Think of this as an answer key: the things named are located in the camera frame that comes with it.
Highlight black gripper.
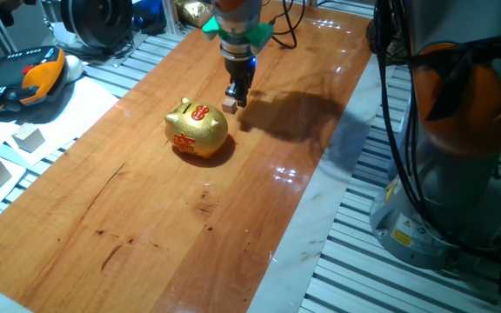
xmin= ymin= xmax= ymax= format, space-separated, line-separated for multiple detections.
xmin=224 ymin=57 xmax=257 ymax=109

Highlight white round object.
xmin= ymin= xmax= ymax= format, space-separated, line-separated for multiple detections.
xmin=64 ymin=55 xmax=84 ymax=83

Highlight golden piggy bank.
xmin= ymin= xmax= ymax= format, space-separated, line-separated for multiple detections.
xmin=164 ymin=97 xmax=230 ymax=159

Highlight gold foil bag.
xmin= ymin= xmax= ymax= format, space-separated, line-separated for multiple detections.
xmin=175 ymin=0 xmax=215 ymax=28

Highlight blue bag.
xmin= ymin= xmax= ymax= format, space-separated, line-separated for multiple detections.
xmin=132 ymin=0 xmax=168 ymax=36

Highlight wood grain table mat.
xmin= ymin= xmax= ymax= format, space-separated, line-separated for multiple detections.
xmin=0 ymin=0 xmax=373 ymax=313

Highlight black filament spool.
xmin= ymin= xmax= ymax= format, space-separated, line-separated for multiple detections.
xmin=60 ymin=0 xmax=134 ymax=49

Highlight white paper sheets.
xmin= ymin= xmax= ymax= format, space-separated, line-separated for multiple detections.
xmin=0 ymin=77 xmax=120 ymax=214

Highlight black orange teach pendant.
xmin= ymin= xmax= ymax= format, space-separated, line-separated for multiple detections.
xmin=0 ymin=45 xmax=68 ymax=114

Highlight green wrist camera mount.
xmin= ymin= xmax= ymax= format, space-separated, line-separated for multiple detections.
xmin=201 ymin=16 xmax=274 ymax=48

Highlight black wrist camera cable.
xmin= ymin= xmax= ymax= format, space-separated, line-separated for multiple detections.
xmin=271 ymin=0 xmax=306 ymax=50

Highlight aluminium frame post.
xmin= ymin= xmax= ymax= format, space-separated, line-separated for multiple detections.
xmin=162 ymin=0 xmax=181 ymax=35

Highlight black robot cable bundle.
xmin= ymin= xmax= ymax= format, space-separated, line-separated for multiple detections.
xmin=374 ymin=0 xmax=501 ymax=264

